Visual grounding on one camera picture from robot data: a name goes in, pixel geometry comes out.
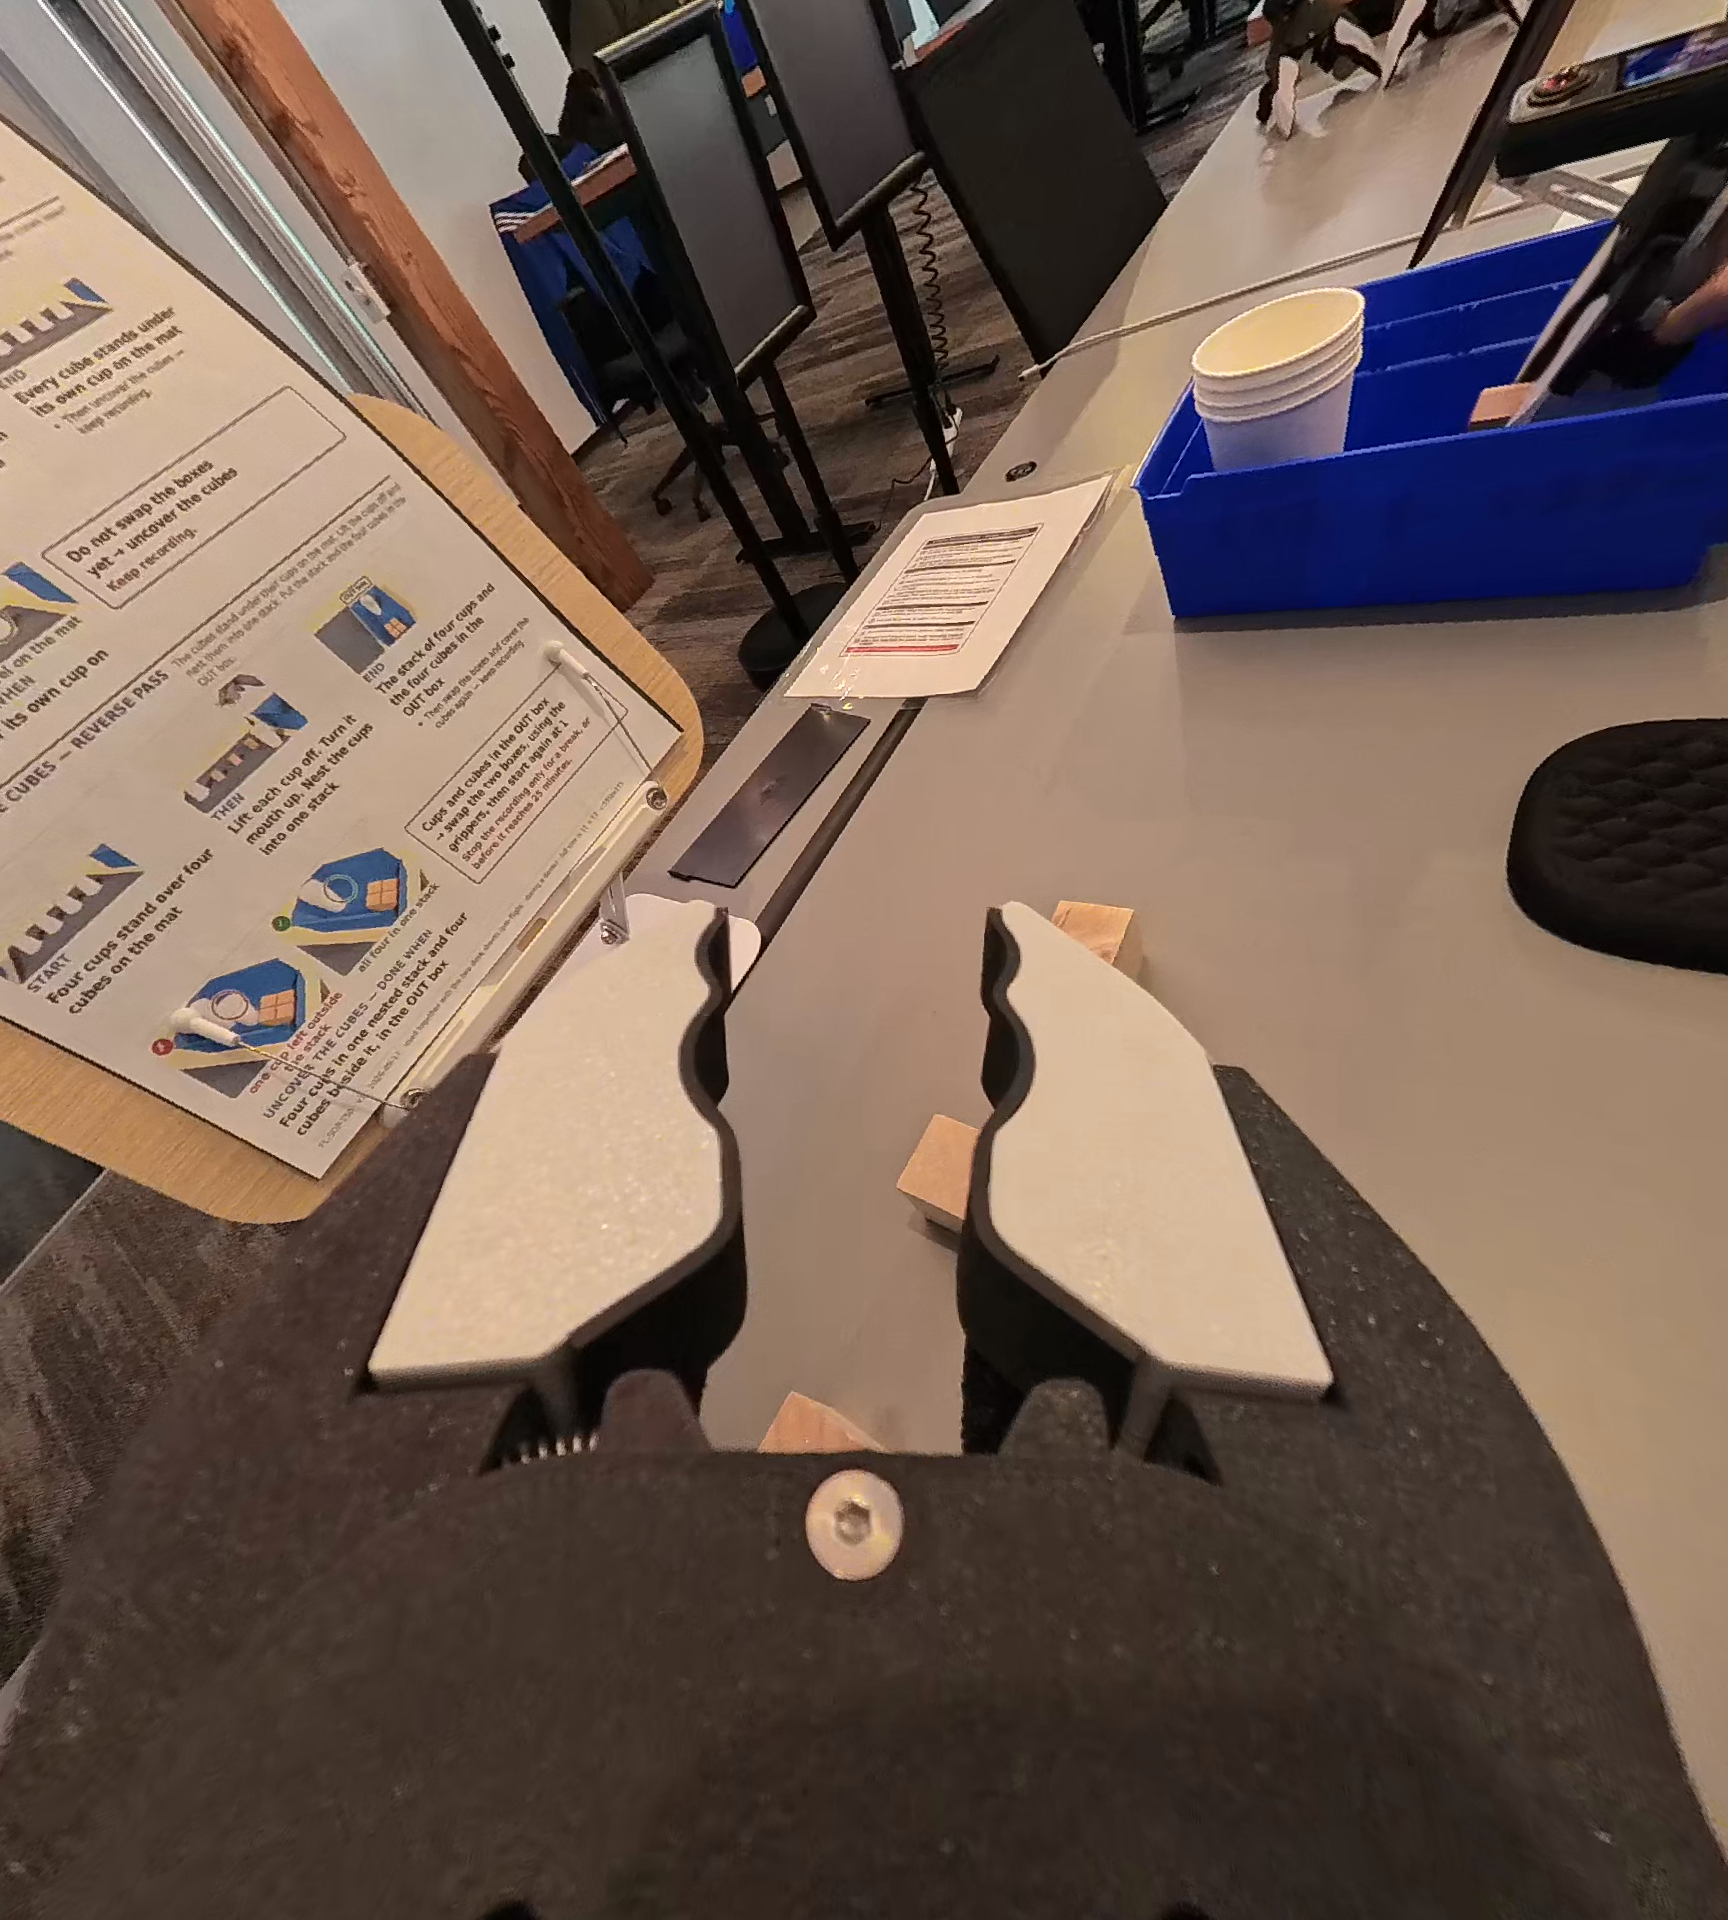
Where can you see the idle black white gripper device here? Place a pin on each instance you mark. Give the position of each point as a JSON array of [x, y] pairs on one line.
[[1448, 23], [1299, 60]]

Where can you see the laminated paper sheet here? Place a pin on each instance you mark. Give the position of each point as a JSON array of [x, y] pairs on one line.
[[939, 585]]

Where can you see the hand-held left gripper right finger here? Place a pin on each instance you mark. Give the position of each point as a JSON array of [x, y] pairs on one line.
[[1148, 1200]]

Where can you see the tilted dark stand board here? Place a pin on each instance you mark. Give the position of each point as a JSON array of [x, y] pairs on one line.
[[1495, 90]]

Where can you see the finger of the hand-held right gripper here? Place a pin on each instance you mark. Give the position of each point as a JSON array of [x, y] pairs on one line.
[[1569, 339]]

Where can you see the black pole with round base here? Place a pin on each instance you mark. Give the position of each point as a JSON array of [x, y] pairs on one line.
[[788, 630]]

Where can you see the black display screen on stand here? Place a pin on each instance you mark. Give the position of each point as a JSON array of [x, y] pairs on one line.
[[835, 120], [699, 194]]

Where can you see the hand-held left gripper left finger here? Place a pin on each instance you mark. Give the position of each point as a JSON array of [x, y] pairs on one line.
[[564, 1184]]

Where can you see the black textured cushion pad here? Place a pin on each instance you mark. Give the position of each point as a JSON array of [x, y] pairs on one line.
[[1674, 854]]

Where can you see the printed instruction sheet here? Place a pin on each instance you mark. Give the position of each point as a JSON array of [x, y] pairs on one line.
[[204, 600]]

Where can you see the black rectangular desk plate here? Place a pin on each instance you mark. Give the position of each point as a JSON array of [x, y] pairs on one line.
[[774, 795]]

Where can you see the wooden post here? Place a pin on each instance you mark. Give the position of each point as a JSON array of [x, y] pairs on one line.
[[384, 270]]

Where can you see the wooden book stand white base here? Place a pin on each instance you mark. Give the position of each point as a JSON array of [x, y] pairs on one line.
[[55, 1111]]

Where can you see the blue plastic bin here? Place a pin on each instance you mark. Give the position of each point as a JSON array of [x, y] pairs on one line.
[[1404, 524]]

